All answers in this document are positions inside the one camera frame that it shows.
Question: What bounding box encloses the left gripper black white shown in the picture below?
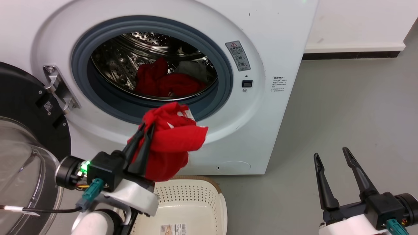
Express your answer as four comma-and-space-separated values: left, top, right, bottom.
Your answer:
87, 123, 160, 217

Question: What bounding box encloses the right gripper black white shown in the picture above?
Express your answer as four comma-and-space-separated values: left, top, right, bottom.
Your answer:
314, 147, 409, 235

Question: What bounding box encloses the red garment with white label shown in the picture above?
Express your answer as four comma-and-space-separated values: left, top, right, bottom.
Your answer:
127, 102, 209, 182

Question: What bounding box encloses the cream perforated plastic laundry basket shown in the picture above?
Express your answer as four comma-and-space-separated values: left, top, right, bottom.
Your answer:
129, 176, 228, 235

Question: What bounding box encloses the printed basket label sticker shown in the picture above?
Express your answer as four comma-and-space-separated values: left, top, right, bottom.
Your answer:
160, 224, 187, 235

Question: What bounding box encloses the steel perforated machine drum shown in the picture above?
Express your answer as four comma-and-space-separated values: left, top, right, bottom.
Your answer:
91, 31, 218, 101

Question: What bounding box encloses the black round glass machine door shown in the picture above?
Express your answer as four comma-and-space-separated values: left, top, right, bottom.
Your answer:
0, 62, 72, 235

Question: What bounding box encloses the white front-load washing machine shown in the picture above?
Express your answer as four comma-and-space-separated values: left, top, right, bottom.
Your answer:
0, 0, 319, 176

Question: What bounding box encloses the white round filter cover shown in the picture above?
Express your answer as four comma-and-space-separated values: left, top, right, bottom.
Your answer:
218, 160, 251, 171

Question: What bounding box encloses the grey white garment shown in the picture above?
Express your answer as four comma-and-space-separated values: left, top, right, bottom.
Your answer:
174, 60, 209, 83

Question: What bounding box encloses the silver metal door hinge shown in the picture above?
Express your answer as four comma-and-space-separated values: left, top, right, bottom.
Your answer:
43, 65, 81, 115

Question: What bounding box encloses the grey rubber door gasket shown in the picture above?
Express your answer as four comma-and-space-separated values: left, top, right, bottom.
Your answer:
71, 15, 233, 125

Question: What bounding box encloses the small printed text label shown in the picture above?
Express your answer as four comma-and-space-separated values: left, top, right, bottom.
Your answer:
271, 76, 289, 93

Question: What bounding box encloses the grey warning sticker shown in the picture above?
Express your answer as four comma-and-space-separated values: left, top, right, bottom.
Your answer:
225, 40, 251, 72

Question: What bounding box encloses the black cable with teal plug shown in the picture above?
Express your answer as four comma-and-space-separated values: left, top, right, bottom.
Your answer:
0, 178, 105, 216
385, 218, 409, 235

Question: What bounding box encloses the white and black wall baseboard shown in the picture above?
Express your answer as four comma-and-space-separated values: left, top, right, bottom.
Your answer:
302, 42, 406, 60

